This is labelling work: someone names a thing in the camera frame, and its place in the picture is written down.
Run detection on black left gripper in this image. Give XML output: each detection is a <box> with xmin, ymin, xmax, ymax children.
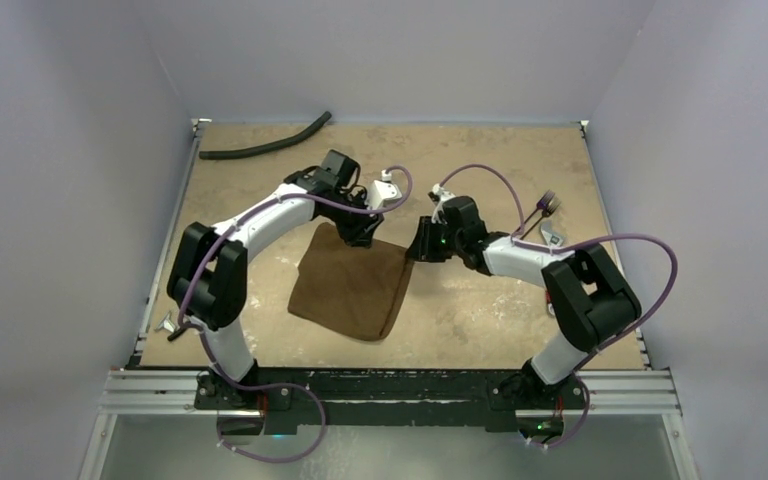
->
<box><xmin>322</xmin><ymin>190</ymin><xmax>383</xmax><ymax>249</ymax></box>

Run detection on brown fabric napkin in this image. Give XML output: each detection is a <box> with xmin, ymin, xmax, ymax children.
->
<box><xmin>287</xmin><ymin>223</ymin><xmax>414</xmax><ymax>342</ymax></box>

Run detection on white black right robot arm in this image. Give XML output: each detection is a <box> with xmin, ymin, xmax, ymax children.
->
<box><xmin>406</xmin><ymin>193</ymin><xmax>642</xmax><ymax>407</ymax></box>

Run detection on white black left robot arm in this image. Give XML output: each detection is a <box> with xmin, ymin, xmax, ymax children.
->
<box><xmin>166</xmin><ymin>150</ymin><xmax>402</xmax><ymax>409</ymax></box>

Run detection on black foam tube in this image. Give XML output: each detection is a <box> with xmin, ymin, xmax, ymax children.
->
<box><xmin>198</xmin><ymin>111</ymin><xmax>333</xmax><ymax>161</ymax></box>

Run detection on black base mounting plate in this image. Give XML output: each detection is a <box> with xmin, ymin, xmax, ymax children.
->
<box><xmin>194</xmin><ymin>367</ymin><xmax>586</xmax><ymax>435</ymax></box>

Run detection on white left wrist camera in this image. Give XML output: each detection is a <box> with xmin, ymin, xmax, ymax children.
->
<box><xmin>366</xmin><ymin>170</ymin><xmax>403</xmax><ymax>210</ymax></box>

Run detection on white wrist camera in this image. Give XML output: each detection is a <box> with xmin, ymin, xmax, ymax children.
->
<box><xmin>428</xmin><ymin>183</ymin><xmax>456</xmax><ymax>224</ymax></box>
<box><xmin>366</xmin><ymin>170</ymin><xmax>403</xmax><ymax>210</ymax></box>

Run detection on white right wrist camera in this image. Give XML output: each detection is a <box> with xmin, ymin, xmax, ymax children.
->
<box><xmin>428</xmin><ymin>183</ymin><xmax>456</xmax><ymax>224</ymax></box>

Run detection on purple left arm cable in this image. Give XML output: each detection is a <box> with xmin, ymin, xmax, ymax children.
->
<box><xmin>175</xmin><ymin>164</ymin><xmax>414</xmax><ymax>464</ymax></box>

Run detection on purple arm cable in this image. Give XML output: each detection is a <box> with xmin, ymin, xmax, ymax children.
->
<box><xmin>175</xmin><ymin>164</ymin><xmax>414</xmax><ymax>464</ymax></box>
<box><xmin>438</xmin><ymin>163</ymin><xmax>680</xmax><ymax>452</ymax></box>

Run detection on adjustable wrench red handle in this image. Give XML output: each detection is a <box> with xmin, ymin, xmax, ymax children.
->
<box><xmin>539</xmin><ymin>220</ymin><xmax>565</xmax><ymax>317</ymax></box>

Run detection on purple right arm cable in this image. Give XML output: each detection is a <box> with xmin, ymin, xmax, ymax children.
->
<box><xmin>438</xmin><ymin>163</ymin><xmax>680</xmax><ymax>452</ymax></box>

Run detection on black handled pliers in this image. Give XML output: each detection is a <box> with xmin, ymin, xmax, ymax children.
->
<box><xmin>166</xmin><ymin>322</ymin><xmax>192</xmax><ymax>342</ymax></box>

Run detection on aluminium extrusion rail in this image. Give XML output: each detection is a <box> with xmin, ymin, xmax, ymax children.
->
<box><xmin>100</xmin><ymin>367</ymin><xmax>680</xmax><ymax>416</ymax></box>

